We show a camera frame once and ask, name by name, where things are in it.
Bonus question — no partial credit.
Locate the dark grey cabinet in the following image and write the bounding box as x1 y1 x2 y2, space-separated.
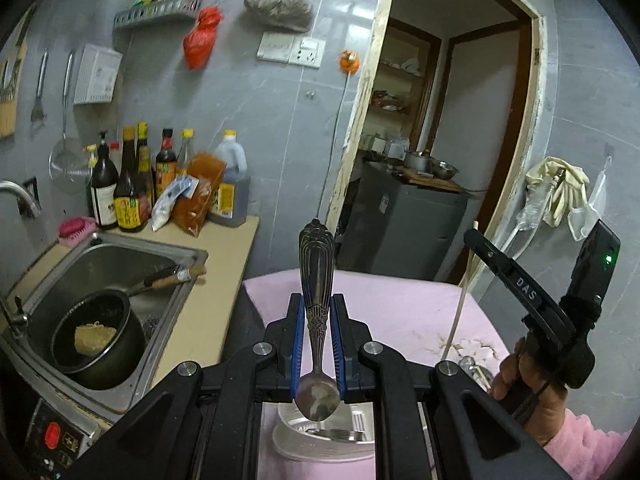
337 162 468 281

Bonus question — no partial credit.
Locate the large dark oil jug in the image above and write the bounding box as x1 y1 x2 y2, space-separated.
207 130 250 228

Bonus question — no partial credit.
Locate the yellow cap clear bottle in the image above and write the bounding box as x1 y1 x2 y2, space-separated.
176 129 194 177

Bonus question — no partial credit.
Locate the red cap sauce bottle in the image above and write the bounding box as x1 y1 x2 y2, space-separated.
155 128 177 197

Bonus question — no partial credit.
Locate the person's right hand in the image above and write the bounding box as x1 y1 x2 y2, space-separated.
489 338 568 446

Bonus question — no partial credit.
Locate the person's pink sleeve forearm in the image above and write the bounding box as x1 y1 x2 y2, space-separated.
544 408 631 480

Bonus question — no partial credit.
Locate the white salt packet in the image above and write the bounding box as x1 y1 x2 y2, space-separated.
151 174 198 232

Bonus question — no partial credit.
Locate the large steel spoon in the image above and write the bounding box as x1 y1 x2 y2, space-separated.
458 356 494 391

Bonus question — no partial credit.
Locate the white mesh bag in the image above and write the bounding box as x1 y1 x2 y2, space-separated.
567 155 613 242

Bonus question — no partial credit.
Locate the hanging steel peeler tool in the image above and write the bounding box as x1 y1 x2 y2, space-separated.
30 50 49 124

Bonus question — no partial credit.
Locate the hanging mesh strainer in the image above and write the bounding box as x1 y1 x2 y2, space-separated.
48 50 88 195

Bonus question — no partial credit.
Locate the wooden cutting board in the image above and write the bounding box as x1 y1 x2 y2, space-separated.
1 3 38 139

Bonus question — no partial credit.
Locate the chrome faucet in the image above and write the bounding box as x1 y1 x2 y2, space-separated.
0 180 41 219

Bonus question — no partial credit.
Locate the white wall box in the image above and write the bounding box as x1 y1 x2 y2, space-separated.
74 44 122 105

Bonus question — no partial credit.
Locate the steel bowl on cabinet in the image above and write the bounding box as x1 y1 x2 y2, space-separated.
428 158 459 181

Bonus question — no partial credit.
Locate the pink floral tablecloth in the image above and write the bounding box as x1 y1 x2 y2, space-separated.
236 270 509 479

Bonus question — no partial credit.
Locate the black saucepan wooden handle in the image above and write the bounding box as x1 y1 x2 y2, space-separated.
50 264 206 390

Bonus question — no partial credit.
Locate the red plastic bag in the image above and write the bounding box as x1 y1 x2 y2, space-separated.
182 6 224 70

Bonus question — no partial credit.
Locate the orange spice bag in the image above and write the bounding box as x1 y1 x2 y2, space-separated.
171 152 226 237

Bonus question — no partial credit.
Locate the orange wall hook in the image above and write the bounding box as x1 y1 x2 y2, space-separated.
338 50 360 75

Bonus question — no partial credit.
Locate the grey wall shelf rack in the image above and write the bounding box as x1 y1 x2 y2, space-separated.
113 0 203 30

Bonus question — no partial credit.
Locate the induction cooktop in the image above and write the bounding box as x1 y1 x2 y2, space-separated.
17 396 108 479

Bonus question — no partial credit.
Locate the dark soy sauce bottle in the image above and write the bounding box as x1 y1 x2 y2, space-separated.
113 126 149 232

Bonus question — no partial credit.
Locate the wooden chopstick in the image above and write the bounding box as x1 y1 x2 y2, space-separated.
440 249 474 361

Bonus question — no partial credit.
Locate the stainless steel sink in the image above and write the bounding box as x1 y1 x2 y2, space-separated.
1 235 207 422

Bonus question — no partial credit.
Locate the wooden door frame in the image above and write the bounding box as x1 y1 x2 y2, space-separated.
324 0 549 302

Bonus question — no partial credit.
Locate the white plastic utensil caddy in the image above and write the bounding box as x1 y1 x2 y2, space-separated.
272 403 374 464

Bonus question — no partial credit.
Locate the pump top sauce bottle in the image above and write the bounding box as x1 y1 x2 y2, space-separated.
90 131 119 230

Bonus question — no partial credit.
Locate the white wall socket panel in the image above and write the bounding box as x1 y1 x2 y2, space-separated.
256 32 326 70

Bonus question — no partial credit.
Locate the ornate handle steel spoon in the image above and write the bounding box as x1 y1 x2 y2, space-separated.
295 219 341 422

